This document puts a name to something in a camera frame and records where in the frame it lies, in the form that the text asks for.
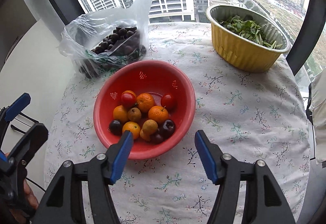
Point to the person's left hand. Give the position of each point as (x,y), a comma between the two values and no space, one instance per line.
(31,197)

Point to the red cherry tomato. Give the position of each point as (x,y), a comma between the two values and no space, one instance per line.
(128,99)
(167,101)

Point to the textured mandarin orange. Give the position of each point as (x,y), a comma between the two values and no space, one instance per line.
(145,102)
(158,114)

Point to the red plastic colander bowl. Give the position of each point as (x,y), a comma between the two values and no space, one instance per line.
(158,76)

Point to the dark red grape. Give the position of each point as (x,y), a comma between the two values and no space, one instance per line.
(156,138)

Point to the green leafy vegetables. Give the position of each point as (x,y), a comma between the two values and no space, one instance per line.
(244,28)

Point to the floral white tablecloth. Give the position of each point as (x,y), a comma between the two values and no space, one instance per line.
(242,117)

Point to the pile of brown chestnuts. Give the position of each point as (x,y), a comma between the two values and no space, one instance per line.
(119,35)

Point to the large dark cherry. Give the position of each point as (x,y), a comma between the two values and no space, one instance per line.
(167,127)

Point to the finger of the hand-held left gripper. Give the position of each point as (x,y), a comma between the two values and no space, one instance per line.
(17,104)
(30,140)

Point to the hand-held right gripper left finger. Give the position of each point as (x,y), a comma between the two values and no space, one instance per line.
(122,157)

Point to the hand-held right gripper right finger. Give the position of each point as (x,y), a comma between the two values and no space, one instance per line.
(206,157)

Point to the large brown longan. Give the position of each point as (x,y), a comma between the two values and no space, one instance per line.
(149,126)

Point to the small dark cherry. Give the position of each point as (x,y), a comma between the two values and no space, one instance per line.
(115,126)

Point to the white cabinet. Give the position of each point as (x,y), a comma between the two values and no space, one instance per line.
(33,68)

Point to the small brown longan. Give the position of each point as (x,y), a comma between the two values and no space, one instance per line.
(134,114)
(144,136)

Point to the yellow foil bowl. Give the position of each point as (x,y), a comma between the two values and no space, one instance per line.
(236,53)

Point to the clear plastic bag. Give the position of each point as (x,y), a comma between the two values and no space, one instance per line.
(84,33)

